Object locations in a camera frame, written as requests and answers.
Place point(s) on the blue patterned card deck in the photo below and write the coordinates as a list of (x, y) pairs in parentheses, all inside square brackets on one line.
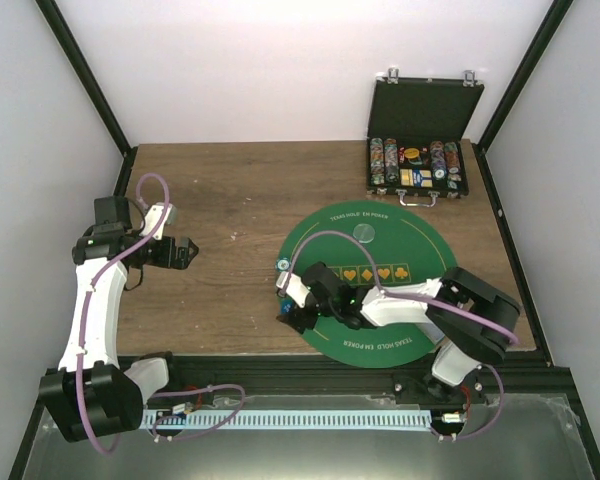
[(435, 334)]

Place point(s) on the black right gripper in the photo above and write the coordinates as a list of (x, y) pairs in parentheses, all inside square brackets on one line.
[(298, 321)]

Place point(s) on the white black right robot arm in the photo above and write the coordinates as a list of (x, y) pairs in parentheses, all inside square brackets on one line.
[(473, 320)]

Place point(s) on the round green poker mat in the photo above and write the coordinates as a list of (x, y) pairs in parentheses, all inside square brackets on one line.
[(406, 249)]

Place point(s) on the blue round dealer button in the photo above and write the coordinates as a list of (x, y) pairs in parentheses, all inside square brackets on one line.
[(286, 306)]

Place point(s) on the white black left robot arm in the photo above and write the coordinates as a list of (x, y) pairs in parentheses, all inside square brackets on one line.
[(90, 395)]

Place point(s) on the blue card box in case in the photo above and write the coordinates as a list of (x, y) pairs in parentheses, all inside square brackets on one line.
[(422, 178)]

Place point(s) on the clear round dealer button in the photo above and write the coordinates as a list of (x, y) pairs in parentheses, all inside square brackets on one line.
[(364, 233)]

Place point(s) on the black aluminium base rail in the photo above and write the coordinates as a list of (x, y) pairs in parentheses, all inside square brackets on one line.
[(521, 373)]

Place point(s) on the light blue slotted cable duct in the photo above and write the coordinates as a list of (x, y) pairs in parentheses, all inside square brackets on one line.
[(383, 420)]

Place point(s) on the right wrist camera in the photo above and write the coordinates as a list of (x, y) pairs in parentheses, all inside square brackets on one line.
[(290, 285)]

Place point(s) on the chip row in case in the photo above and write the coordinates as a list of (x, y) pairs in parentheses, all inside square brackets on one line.
[(376, 149), (438, 161), (453, 166), (391, 161)]

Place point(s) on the black poker chip case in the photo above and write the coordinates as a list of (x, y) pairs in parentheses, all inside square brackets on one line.
[(416, 112)]

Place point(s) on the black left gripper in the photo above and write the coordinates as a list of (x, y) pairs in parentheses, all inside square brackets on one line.
[(166, 259)]

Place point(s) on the yellow card box in case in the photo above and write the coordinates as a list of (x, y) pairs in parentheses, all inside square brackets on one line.
[(406, 177)]

